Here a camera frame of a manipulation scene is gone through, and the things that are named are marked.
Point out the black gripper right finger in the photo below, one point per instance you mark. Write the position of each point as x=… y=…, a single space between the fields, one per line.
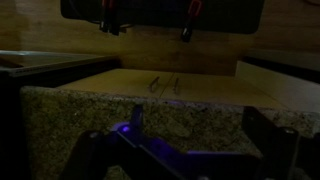
x=274 y=146

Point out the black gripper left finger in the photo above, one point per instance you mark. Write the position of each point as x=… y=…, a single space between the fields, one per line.
x=137 y=117

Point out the steel and black stove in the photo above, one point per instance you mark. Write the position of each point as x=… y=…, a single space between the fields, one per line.
x=50 y=66

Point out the red and black clamp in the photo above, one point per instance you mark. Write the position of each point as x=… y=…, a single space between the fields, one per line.
x=108 y=18
x=190 y=20

